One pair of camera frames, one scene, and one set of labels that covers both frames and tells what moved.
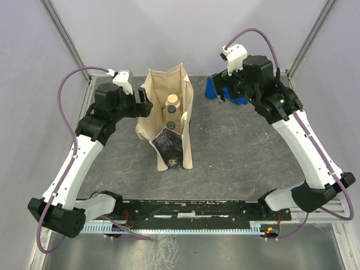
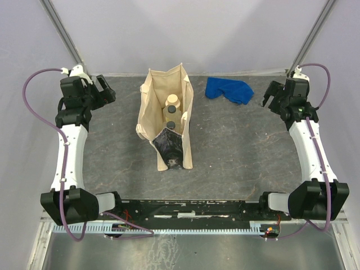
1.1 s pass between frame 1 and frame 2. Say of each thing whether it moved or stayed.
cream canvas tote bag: stayed
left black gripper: moved
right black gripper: moved
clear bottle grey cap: stayed
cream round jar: stayed
